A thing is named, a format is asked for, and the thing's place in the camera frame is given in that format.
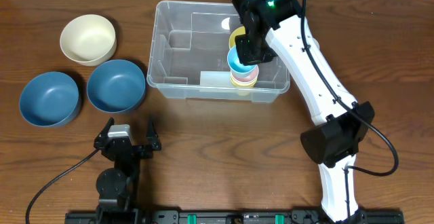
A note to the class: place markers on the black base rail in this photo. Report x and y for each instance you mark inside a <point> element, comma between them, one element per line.
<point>296,216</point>

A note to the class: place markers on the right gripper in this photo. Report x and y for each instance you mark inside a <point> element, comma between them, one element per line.
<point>252,56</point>

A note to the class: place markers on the blue bowl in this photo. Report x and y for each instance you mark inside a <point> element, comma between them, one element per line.
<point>50,99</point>
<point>116,86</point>

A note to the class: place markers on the yellow cup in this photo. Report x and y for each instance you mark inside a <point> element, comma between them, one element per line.
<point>244,91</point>
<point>242,84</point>

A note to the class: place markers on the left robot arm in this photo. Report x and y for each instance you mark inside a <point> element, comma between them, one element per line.
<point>117,186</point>

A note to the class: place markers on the pink cup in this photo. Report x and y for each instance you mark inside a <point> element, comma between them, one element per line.
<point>251,77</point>

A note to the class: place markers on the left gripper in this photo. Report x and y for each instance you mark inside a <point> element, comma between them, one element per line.
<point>137,148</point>

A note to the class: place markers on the cream cup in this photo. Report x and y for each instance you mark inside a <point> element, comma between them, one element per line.
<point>316,43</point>

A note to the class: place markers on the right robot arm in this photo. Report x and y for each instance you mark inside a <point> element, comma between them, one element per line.
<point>278,29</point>

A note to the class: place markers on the clear plastic storage container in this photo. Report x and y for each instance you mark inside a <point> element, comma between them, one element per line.
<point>189,50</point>

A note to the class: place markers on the cream large bowl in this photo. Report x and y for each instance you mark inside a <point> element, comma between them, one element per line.
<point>89,40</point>

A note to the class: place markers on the yellow small bowl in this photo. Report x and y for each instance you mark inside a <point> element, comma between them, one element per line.
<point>237,32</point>

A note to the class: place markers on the light blue cup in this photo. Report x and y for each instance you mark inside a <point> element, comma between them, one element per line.
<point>234,62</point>

